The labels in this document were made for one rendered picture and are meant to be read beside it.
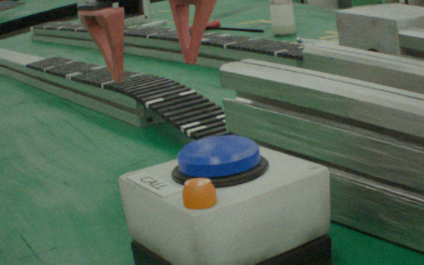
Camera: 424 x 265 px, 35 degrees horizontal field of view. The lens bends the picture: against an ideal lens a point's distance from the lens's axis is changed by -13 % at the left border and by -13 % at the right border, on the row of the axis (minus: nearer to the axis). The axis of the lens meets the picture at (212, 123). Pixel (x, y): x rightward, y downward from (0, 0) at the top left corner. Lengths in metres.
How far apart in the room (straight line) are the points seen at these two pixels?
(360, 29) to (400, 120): 0.30
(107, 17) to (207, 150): 0.30
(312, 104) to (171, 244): 0.13
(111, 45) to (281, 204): 0.35
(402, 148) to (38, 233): 0.25
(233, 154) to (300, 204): 0.04
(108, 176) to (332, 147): 0.22
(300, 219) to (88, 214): 0.19
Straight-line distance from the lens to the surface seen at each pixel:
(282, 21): 1.15
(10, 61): 1.16
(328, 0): 3.14
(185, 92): 0.70
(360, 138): 0.41
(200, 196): 0.33
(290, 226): 0.36
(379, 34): 0.65
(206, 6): 0.70
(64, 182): 0.59
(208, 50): 0.95
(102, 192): 0.55
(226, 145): 0.37
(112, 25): 0.65
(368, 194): 0.42
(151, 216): 0.37
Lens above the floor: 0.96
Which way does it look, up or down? 15 degrees down
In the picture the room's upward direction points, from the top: 7 degrees counter-clockwise
